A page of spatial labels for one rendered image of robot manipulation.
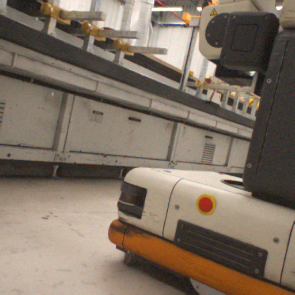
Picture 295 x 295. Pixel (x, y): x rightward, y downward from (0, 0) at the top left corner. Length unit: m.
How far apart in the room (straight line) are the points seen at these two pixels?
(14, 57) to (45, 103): 0.49
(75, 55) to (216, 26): 0.84
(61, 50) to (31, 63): 0.15
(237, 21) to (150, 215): 0.57
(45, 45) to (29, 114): 0.47
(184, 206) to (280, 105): 0.33
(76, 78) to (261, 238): 1.33
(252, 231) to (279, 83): 0.35
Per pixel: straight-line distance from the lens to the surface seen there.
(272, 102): 0.97
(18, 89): 2.04
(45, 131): 2.18
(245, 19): 1.12
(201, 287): 1.01
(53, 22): 1.84
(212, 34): 1.25
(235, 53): 1.10
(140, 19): 7.39
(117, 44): 2.16
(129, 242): 1.08
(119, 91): 2.23
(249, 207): 0.94
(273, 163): 0.95
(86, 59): 1.94
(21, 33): 1.70
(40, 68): 1.82
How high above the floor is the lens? 0.39
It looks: 3 degrees down
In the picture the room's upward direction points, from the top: 12 degrees clockwise
